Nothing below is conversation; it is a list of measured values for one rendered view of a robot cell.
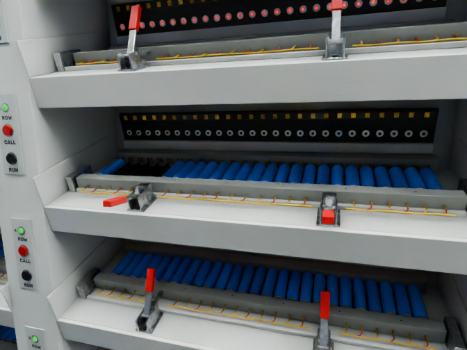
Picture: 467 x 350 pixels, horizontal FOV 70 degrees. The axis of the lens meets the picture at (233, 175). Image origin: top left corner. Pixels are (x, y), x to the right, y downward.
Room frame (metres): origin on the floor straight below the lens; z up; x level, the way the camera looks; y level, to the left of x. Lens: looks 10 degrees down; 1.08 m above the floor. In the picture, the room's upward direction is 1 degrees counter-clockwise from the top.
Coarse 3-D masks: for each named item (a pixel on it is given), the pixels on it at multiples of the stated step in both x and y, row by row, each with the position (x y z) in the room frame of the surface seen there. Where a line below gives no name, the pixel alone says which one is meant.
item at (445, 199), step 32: (96, 192) 0.51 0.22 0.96; (128, 192) 0.50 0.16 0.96; (192, 192) 0.48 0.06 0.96; (224, 192) 0.47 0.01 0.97; (256, 192) 0.46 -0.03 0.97; (288, 192) 0.44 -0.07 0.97; (320, 192) 0.43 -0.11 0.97; (352, 192) 0.42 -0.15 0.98; (384, 192) 0.41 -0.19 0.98; (416, 192) 0.40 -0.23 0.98; (448, 192) 0.39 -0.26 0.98
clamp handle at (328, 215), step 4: (328, 200) 0.39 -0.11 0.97; (332, 200) 0.39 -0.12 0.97; (328, 204) 0.39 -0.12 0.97; (328, 208) 0.38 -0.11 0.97; (332, 208) 0.38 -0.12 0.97; (324, 212) 0.35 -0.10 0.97; (328, 212) 0.35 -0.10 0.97; (332, 212) 0.35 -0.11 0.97; (324, 216) 0.33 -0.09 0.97; (328, 216) 0.33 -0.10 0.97; (332, 216) 0.33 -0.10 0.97; (324, 220) 0.33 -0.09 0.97; (328, 220) 0.33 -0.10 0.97; (332, 220) 0.33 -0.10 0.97
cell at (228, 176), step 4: (232, 164) 0.55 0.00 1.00; (236, 164) 0.55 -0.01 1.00; (232, 168) 0.53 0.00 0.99; (236, 168) 0.54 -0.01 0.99; (240, 168) 0.55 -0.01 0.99; (228, 172) 0.52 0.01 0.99; (232, 172) 0.52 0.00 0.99; (236, 172) 0.53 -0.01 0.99; (224, 176) 0.50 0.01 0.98; (228, 176) 0.50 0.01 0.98; (232, 176) 0.51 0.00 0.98; (232, 180) 0.51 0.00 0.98
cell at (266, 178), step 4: (268, 164) 0.54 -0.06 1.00; (272, 164) 0.53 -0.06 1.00; (268, 168) 0.52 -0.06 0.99; (272, 168) 0.52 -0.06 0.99; (276, 168) 0.53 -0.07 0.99; (264, 172) 0.51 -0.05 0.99; (268, 172) 0.50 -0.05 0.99; (272, 172) 0.51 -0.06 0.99; (276, 172) 0.53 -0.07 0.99; (264, 176) 0.49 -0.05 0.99; (268, 176) 0.49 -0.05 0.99; (272, 176) 0.50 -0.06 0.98; (264, 180) 0.48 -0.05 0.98; (268, 180) 0.48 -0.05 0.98; (272, 180) 0.49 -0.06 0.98
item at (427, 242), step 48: (96, 144) 0.63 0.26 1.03; (144, 144) 0.65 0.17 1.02; (192, 144) 0.62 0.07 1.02; (240, 144) 0.59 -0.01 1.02; (288, 144) 0.57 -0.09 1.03; (336, 144) 0.54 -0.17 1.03; (384, 144) 0.52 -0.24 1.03; (432, 144) 0.50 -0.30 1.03; (48, 192) 0.51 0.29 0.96; (192, 240) 0.44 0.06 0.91; (240, 240) 0.42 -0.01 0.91; (288, 240) 0.40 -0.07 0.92; (336, 240) 0.38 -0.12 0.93; (384, 240) 0.36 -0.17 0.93; (432, 240) 0.35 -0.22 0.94
